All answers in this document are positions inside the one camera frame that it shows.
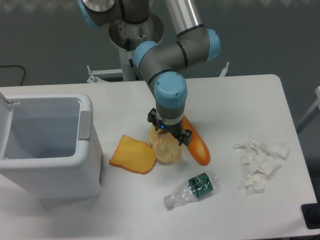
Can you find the black device at table edge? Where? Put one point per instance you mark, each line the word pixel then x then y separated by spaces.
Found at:
pixel 311 215

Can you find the crumpled white tissue paper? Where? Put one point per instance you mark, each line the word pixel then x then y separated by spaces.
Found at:
pixel 259 162

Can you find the yellow toast slice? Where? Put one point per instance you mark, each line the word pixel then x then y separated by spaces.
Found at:
pixel 133 155

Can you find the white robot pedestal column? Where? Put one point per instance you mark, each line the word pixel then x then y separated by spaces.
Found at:
pixel 126 37

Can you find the ring-shaped bagel bread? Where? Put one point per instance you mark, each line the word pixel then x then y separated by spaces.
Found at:
pixel 154 135

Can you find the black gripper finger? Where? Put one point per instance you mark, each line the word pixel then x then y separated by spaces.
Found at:
pixel 152 118
pixel 185 137

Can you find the round twisted bread roll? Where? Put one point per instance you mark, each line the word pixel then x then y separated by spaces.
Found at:
pixel 167 149

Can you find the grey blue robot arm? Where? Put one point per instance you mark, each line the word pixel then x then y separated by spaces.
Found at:
pixel 160 66

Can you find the white furniture leg right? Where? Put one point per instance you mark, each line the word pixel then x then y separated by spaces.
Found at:
pixel 310 114

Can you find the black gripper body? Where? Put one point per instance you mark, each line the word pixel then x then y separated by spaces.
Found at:
pixel 172 126

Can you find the long orange baguette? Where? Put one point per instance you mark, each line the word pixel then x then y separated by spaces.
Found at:
pixel 197 148

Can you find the clear plastic bottle green label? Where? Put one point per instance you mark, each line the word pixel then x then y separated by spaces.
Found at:
pixel 193 190

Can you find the white plastic trash bin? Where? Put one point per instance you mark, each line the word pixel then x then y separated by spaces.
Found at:
pixel 49 145

